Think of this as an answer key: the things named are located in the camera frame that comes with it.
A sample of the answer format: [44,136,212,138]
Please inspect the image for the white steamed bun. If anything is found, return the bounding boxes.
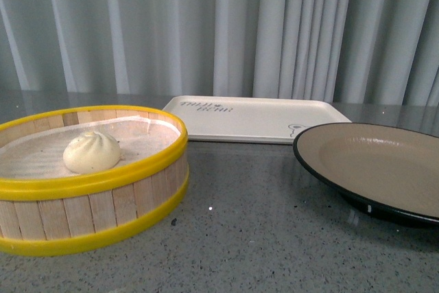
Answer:
[63,131,121,174]

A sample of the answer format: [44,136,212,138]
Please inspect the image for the beige plate with black rim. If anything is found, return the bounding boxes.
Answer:
[293,123,438,226]

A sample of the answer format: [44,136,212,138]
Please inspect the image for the white rectangular serving tray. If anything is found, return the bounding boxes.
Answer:
[163,95,349,144]

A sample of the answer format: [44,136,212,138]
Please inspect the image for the grey pleated curtain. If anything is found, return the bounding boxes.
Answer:
[1,0,438,106]

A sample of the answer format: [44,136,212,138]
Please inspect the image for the yellow rimmed bamboo steamer basket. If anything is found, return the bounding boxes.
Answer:
[1,105,189,256]

